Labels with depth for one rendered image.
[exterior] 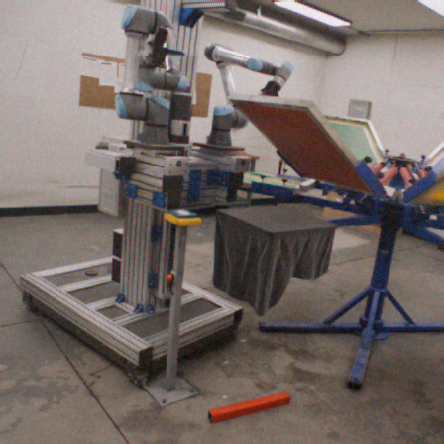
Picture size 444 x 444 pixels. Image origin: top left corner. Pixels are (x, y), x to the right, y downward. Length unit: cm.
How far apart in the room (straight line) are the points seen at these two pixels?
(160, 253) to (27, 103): 331
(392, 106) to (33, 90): 492
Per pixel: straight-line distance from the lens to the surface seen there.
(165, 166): 222
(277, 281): 222
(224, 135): 266
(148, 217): 265
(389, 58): 741
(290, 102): 206
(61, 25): 574
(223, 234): 237
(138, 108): 229
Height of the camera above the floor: 147
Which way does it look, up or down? 12 degrees down
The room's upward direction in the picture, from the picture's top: 8 degrees clockwise
